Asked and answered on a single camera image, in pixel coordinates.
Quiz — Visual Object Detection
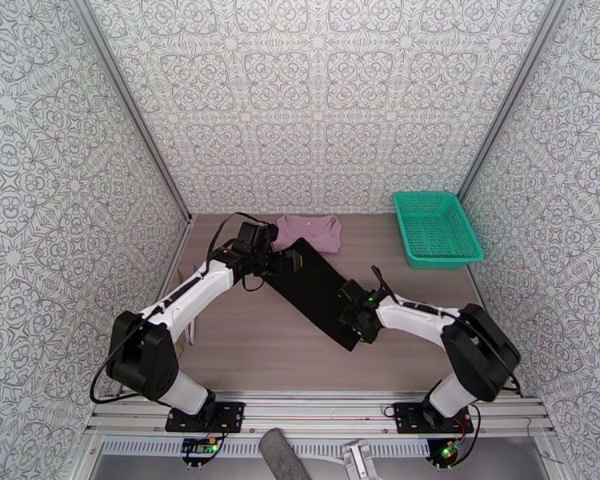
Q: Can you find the grey felt pad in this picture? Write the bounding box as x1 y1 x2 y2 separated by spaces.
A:
258 427 306 480

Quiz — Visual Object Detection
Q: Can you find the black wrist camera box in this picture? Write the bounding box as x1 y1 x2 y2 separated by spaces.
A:
237 221 277 254
337 279 365 306

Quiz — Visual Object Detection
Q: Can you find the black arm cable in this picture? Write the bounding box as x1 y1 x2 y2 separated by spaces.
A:
371 265 524 400
90 211 276 406

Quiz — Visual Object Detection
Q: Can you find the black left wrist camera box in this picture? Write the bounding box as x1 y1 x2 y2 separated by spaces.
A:
237 221 277 254

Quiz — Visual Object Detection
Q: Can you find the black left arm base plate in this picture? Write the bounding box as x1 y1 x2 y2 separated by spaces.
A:
165 402 246 434

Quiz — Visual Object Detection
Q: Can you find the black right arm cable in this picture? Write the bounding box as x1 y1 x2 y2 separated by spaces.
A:
371 265 524 400

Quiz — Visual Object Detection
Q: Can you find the aluminium rail frame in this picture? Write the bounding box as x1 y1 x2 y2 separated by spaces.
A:
85 390 556 438

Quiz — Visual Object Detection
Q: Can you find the black garment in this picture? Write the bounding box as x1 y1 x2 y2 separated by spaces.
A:
267 237 361 353

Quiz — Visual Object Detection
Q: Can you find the pink ribbed garment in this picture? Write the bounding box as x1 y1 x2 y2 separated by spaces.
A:
271 214 343 254

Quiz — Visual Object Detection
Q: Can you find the teal plastic basket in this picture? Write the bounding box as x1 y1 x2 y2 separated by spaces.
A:
393 191 485 270

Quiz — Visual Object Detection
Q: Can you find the aluminium corner post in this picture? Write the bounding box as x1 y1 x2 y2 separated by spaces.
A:
454 0 569 200
65 0 196 225

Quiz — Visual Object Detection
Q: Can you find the green circuit board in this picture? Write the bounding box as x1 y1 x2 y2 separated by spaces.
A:
437 441 463 465
181 438 218 457

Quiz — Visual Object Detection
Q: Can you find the white slotted cable duct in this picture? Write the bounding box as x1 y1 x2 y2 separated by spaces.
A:
99 438 431 457

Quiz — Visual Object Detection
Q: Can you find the silver metal bracket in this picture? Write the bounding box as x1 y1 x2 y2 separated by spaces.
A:
341 439 381 480

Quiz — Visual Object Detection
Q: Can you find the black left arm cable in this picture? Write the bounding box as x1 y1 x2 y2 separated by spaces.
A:
90 211 276 406

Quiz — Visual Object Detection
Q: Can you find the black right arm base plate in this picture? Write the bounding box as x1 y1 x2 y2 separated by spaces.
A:
394 402 474 436

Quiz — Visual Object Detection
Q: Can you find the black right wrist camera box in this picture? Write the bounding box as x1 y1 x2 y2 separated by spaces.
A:
337 279 365 306

